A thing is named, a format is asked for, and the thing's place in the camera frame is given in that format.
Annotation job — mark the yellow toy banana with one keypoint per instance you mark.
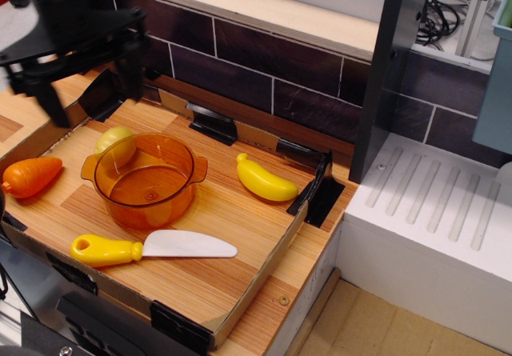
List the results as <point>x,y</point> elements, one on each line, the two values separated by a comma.
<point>263,183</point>

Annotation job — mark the teal plastic bin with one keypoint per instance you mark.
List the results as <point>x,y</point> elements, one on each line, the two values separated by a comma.
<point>493,127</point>

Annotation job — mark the yellow handled toy knife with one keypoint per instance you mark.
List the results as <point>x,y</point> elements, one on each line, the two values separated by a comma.
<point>97,251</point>

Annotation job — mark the orange transparent plastic pot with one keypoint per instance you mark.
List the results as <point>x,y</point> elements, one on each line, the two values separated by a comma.
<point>155,188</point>

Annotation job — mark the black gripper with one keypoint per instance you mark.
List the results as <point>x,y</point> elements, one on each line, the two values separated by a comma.
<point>72,36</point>

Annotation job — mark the orange toy carrot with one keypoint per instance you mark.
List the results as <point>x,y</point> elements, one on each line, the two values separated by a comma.
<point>28,177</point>

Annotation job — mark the yellow toy lemon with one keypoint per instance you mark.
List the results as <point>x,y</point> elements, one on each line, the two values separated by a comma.
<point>115,148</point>

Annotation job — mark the cardboard fence with black tape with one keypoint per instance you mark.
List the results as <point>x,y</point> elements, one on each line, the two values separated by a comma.
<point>251,304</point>

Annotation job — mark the dark grey shelf post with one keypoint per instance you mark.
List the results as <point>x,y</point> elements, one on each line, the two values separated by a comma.
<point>397,33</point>

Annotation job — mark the white toy sink drainboard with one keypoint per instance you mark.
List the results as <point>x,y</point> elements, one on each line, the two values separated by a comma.
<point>438,202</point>

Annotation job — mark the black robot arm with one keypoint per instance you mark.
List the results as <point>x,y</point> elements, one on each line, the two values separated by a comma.
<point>74,36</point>

